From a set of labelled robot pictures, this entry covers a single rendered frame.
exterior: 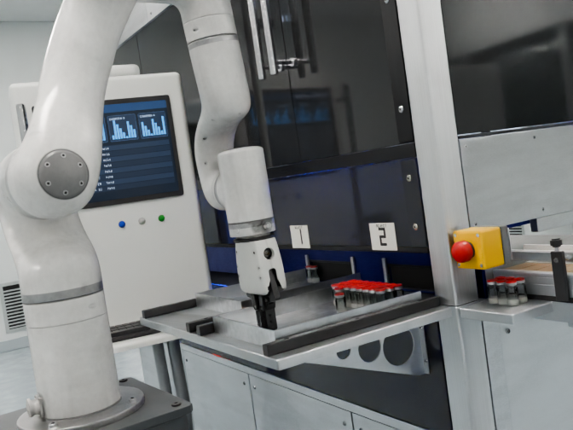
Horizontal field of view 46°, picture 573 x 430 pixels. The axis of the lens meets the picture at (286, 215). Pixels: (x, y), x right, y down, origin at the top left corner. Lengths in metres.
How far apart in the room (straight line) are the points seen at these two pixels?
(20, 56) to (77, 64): 5.73
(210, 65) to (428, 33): 0.43
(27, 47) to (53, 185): 5.89
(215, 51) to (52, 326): 0.52
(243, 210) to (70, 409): 0.43
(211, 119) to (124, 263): 0.95
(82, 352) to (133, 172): 1.09
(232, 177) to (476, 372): 0.62
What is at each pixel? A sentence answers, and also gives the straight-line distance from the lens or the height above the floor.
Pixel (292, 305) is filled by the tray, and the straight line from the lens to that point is 1.51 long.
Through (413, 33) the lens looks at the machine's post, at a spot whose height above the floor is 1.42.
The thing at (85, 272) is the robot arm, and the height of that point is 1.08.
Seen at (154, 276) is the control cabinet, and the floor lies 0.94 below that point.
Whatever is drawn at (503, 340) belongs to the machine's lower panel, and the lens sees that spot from 1.47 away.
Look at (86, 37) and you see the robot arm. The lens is 1.10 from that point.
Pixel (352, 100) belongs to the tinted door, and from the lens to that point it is 1.53.
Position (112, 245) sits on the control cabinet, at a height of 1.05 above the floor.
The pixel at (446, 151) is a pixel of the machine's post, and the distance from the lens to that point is 1.35.
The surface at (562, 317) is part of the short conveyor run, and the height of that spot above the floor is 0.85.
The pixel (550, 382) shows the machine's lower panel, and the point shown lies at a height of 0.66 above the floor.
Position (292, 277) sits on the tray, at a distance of 1.90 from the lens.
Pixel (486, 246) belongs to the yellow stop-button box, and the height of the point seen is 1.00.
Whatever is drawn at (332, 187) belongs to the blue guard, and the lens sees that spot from 1.61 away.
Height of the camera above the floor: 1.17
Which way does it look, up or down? 3 degrees down
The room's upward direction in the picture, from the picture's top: 8 degrees counter-clockwise
